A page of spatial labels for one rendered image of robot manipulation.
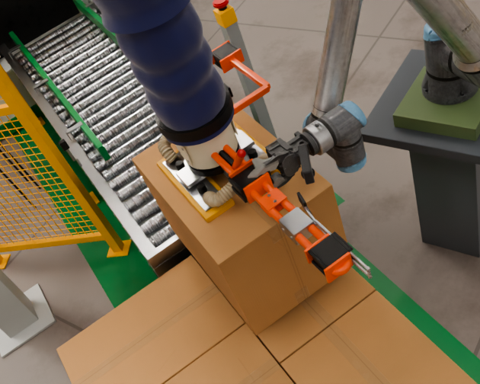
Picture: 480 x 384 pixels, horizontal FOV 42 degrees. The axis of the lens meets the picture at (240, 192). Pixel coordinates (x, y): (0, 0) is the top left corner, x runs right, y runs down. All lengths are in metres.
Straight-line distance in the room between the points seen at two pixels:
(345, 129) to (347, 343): 0.68
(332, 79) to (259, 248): 0.53
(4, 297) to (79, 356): 0.90
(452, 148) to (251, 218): 0.76
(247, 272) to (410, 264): 1.17
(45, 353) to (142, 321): 0.98
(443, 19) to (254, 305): 0.98
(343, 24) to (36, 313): 2.20
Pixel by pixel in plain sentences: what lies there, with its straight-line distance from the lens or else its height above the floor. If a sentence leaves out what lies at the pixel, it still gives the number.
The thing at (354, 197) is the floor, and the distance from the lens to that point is 3.11.
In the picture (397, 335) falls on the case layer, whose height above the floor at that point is 0.54.
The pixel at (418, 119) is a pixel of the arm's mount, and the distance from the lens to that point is 2.24.
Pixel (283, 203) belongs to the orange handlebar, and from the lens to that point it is 1.62.
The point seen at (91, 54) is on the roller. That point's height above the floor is 0.53.
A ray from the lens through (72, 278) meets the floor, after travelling 3.40.
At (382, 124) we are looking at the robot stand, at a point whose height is 0.75.
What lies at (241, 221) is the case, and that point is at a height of 1.00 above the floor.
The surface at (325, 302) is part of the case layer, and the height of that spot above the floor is 0.54.
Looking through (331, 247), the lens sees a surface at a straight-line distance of 1.48.
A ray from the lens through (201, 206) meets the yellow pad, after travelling 1.85.
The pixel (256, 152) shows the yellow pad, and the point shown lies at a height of 1.05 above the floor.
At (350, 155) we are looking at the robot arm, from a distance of 1.84.
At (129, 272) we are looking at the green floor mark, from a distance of 3.24.
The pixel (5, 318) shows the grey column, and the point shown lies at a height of 0.14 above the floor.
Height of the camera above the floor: 2.30
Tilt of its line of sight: 44 degrees down
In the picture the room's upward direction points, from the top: 24 degrees counter-clockwise
